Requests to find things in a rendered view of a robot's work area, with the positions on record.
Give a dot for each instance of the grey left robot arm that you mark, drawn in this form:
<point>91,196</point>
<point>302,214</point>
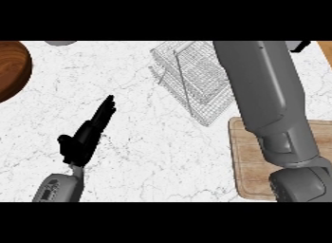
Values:
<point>59,188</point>

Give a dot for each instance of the grey rounded object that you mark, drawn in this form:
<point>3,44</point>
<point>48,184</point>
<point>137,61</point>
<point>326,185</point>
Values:
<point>60,43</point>

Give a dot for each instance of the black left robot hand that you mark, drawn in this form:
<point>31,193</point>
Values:
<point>84,139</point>

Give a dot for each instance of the round dark wooden board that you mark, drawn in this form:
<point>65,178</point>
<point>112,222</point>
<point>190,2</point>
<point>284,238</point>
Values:
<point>1,71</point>

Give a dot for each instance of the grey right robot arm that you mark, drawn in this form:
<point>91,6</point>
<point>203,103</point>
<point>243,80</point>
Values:
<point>270,120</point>

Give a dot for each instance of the pale wooden cutting board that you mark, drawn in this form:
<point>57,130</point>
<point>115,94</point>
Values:
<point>246,164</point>

